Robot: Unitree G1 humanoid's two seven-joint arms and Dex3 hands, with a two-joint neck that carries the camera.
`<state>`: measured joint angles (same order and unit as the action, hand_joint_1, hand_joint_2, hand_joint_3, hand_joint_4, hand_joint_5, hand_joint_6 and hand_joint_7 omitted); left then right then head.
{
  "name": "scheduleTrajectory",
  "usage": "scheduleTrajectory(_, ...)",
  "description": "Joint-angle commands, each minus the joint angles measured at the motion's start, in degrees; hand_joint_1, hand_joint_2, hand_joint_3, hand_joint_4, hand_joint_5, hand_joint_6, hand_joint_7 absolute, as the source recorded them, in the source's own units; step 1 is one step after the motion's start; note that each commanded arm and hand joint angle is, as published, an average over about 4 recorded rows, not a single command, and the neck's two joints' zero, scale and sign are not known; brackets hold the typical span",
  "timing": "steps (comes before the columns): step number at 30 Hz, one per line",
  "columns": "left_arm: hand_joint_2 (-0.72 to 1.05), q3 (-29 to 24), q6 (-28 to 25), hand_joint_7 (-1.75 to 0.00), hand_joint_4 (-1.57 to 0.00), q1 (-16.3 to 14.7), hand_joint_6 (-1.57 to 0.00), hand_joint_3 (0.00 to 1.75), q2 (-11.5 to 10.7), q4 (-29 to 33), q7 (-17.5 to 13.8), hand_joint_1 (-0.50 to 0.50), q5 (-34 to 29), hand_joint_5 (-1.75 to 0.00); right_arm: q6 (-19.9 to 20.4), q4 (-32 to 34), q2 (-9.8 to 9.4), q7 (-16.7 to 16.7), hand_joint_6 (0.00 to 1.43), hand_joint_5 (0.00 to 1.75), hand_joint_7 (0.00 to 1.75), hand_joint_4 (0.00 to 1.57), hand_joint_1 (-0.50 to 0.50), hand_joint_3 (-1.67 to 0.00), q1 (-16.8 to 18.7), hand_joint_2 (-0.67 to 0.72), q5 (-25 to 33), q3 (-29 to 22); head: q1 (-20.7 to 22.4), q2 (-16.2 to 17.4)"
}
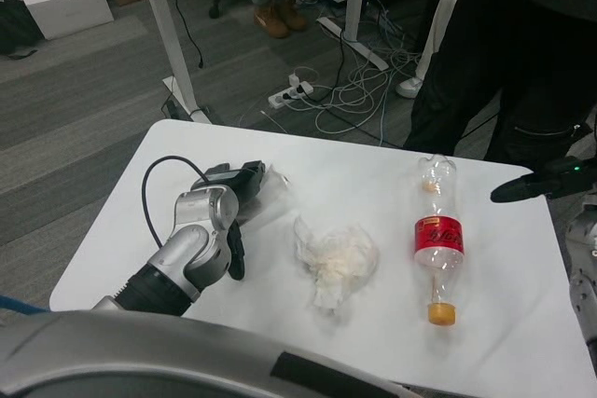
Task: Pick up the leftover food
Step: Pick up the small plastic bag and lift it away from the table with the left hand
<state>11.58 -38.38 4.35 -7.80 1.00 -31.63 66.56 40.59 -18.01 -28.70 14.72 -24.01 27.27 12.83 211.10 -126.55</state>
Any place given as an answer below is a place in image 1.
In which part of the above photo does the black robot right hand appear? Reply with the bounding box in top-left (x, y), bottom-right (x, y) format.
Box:
top-left (489, 155), bottom-right (597, 206)

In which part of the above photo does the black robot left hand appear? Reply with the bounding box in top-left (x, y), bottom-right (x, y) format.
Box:
top-left (190, 160), bottom-right (267, 282)

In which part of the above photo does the dark food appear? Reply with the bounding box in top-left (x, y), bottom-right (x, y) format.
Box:
top-left (235, 162), bottom-right (293, 226)

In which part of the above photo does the white power strip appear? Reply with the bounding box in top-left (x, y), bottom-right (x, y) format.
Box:
top-left (267, 82), bottom-right (314, 110)

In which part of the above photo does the empty plastic bottle red label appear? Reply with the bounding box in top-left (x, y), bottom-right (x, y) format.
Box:
top-left (413, 154), bottom-right (466, 327)

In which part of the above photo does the person in dark green hoodie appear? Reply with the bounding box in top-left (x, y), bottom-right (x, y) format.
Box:
top-left (403, 0), bottom-right (597, 175)

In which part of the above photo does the crumpled white tissue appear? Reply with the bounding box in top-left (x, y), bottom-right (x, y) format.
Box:
top-left (292, 215), bottom-right (380, 323)

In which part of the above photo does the white standing desk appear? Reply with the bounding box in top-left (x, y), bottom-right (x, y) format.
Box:
top-left (118, 0), bottom-right (388, 125)

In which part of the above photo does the person in white trousers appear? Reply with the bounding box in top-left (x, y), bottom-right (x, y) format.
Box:
top-left (396, 0), bottom-right (470, 100)

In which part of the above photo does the silver robot chest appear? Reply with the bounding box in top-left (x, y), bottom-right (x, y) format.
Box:
top-left (0, 311), bottom-right (421, 398)

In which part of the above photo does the white box with black print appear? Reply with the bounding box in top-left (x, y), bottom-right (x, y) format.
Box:
top-left (17, 0), bottom-right (116, 40)

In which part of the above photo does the black folded bag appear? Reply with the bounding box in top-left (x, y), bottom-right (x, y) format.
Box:
top-left (0, 0), bottom-right (41, 62)

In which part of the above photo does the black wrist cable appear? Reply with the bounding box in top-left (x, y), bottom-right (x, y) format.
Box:
top-left (141, 155), bottom-right (209, 250)

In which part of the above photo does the tangle of floor cables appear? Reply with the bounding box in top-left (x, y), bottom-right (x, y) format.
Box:
top-left (260, 0), bottom-right (425, 147)

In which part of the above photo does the blue cable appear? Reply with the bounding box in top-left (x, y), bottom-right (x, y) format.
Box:
top-left (0, 293), bottom-right (52, 318)

